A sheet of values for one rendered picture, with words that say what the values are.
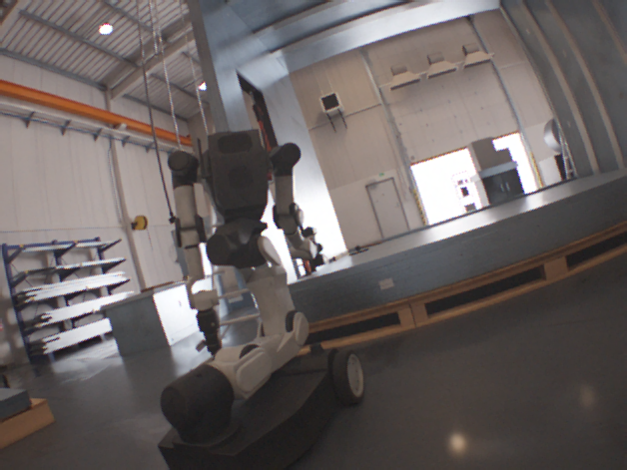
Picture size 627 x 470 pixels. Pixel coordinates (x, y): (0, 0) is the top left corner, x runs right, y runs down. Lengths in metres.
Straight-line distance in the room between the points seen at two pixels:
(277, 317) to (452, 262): 1.01
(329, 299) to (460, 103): 11.96
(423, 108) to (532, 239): 11.41
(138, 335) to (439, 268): 3.39
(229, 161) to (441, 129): 11.99
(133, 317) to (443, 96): 12.16
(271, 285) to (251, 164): 0.47
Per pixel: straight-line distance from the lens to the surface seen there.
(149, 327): 4.07
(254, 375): 1.04
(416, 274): 1.89
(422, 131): 12.90
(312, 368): 1.21
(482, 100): 13.64
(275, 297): 1.33
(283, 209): 1.46
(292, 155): 1.41
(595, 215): 2.22
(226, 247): 1.15
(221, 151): 1.27
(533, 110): 14.29
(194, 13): 2.83
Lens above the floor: 0.59
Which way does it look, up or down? 2 degrees up
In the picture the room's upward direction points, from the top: 17 degrees counter-clockwise
